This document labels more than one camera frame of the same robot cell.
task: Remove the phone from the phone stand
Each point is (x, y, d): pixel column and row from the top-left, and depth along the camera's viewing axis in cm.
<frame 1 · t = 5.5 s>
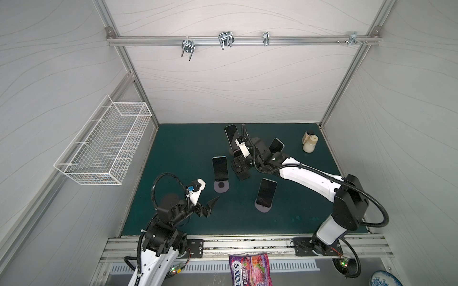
left hand: (213, 187, 73), fingers open
right hand: (242, 152, 84), fingers open
black phone light blue edge: (220, 168, 87), point 13 cm above the table
black phone front centre: (270, 192, 77), point 15 cm above the table
black phone back centre: (229, 133, 101), point 14 cm above the table
grey round stand left: (221, 186, 95), on the table
grey round stand front: (262, 208, 84), point 3 cm above the table
white salt shaker beige cap: (309, 146, 106), point 4 cm above the table

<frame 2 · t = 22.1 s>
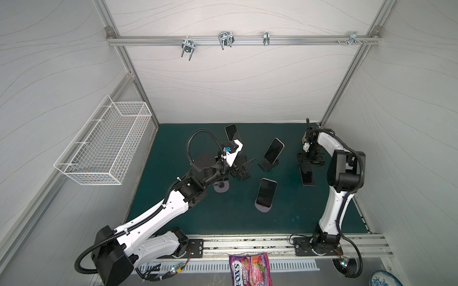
left hand: (247, 148, 67), fingers open
right hand: (311, 161, 96), fingers open
black phone purple edge: (308, 174, 99), on the table
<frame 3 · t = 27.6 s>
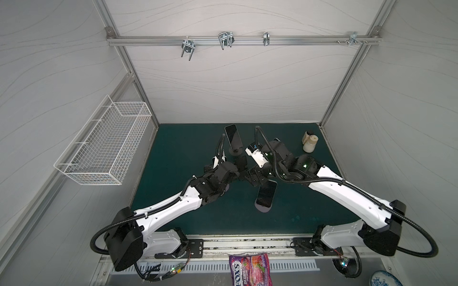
left hand: (226, 162, 81), fingers open
right hand: (252, 165, 71), fingers open
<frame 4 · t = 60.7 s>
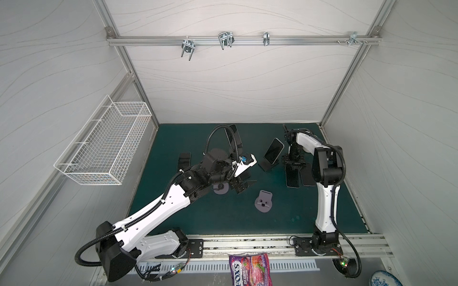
left hand: (252, 166, 68), fingers open
right hand: (295, 164, 99), fingers open
black phone front centre: (292, 174, 98), on the table
black phone silver edge: (274, 151, 100), point 8 cm above the table
